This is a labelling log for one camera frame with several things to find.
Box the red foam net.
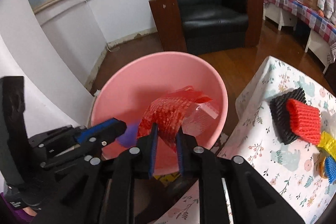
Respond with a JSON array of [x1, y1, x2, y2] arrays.
[[137, 86, 213, 151]]

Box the black foam net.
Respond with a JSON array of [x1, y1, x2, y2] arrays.
[[269, 88, 306, 145]]

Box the yellow paper trash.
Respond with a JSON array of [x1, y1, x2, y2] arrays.
[[317, 131, 336, 160]]

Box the blue foam net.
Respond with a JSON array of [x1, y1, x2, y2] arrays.
[[325, 156, 336, 184]]

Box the purple trash piece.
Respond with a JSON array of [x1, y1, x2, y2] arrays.
[[116, 121, 141, 148]]

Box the yellow plastic stool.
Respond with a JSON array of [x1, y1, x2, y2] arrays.
[[154, 172, 180, 188]]

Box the clear plastic wrapper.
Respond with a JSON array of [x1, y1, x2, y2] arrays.
[[182, 100, 219, 136]]

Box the pink plastic bin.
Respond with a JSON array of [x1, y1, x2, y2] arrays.
[[90, 51, 229, 176]]

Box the floral tablecloth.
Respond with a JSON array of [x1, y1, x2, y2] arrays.
[[154, 56, 336, 224]]

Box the red ribbed foam sleeve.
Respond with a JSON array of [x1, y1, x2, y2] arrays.
[[286, 99, 321, 145]]

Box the black leather armchair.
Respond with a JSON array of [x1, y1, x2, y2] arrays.
[[149, 0, 263, 55]]

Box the checkered cloth white bench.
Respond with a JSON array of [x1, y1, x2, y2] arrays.
[[264, 0, 335, 69]]

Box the orange fruit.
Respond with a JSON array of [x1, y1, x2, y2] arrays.
[[318, 10, 324, 17]]

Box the hanging floral clothes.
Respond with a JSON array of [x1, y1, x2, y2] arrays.
[[317, 0, 335, 25]]

